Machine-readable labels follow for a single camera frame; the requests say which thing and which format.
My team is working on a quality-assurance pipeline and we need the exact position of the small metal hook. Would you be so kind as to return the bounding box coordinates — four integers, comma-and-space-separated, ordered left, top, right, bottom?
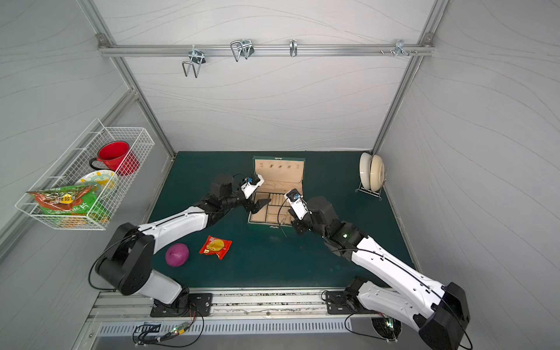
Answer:
289, 39, 298, 58

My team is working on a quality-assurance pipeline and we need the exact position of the cream plate left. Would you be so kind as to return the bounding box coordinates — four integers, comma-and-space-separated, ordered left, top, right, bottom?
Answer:
359, 153, 373, 190

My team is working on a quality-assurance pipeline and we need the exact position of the white wire basket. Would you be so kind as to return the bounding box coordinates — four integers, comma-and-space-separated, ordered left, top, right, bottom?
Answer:
15, 120, 155, 230

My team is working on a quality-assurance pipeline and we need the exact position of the cream plate right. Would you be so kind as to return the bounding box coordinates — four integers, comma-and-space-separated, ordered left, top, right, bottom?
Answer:
370, 155, 385, 192

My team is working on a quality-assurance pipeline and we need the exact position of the red mug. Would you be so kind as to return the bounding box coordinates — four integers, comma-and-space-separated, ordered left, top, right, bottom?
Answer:
89, 141, 140, 176

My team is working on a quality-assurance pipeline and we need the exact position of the metal double hook left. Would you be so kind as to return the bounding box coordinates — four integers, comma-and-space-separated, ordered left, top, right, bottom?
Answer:
182, 45, 206, 78

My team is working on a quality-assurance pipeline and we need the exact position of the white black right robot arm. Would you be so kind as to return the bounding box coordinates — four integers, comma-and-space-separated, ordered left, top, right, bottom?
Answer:
284, 190, 473, 349

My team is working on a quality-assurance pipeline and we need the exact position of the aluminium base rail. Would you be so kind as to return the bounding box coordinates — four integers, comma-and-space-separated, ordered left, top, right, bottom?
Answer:
87, 287, 448, 323

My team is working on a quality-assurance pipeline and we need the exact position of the cream plate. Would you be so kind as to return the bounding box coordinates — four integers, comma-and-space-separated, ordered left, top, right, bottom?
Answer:
359, 153, 373, 190
370, 155, 385, 192

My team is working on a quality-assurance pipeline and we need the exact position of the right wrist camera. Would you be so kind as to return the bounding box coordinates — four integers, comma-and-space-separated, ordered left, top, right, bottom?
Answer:
284, 188, 309, 220

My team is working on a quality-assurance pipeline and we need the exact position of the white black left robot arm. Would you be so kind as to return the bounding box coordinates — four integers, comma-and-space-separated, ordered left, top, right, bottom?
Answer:
93, 174, 270, 308

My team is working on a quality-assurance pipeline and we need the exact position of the purple ball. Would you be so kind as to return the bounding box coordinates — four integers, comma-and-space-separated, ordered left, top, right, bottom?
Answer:
165, 244, 190, 268

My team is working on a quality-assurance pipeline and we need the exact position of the metal double hook middle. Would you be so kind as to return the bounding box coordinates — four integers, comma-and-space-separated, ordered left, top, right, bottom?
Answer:
230, 39, 255, 62

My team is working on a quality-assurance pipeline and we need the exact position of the green jewelry box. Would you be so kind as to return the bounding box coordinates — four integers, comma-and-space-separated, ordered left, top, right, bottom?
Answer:
248, 156, 306, 232

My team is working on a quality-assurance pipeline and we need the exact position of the white patterned plate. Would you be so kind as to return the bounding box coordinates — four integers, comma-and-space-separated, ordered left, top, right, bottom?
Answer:
75, 170, 119, 195

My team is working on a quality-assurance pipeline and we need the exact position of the black cable bundle left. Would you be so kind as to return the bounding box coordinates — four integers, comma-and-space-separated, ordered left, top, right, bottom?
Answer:
132, 303, 206, 349

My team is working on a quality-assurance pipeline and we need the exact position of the metal double hook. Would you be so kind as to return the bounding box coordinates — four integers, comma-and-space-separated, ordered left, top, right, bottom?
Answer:
230, 39, 255, 62
182, 45, 206, 78

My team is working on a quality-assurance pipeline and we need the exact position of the metal plate rack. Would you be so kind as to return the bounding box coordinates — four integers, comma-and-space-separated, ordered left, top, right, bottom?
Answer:
354, 165, 386, 201

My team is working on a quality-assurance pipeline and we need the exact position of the horizontal aluminium rail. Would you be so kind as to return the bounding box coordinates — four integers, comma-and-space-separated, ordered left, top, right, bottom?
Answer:
99, 42, 435, 58

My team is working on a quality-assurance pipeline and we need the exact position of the green red snack bag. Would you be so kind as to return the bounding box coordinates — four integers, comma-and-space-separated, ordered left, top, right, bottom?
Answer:
27, 182, 100, 215

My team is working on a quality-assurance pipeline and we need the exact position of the metal hook right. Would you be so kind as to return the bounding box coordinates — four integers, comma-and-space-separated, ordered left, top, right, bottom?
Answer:
379, 40, 419, 57

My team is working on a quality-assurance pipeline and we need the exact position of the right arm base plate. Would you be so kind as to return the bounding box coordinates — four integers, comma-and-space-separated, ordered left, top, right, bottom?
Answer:
320, 290, 363, 315

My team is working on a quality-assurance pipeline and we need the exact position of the red yellow snack packet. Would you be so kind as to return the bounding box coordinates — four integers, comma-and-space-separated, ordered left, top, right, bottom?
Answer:
199, 236, 232, 260

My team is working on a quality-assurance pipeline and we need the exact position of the black cable right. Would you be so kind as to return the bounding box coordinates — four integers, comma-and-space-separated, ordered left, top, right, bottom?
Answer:
343, 312, 403, 343

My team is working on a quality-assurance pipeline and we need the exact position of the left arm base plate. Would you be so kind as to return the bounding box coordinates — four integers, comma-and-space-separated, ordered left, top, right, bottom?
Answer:
150, 293, 213, 318

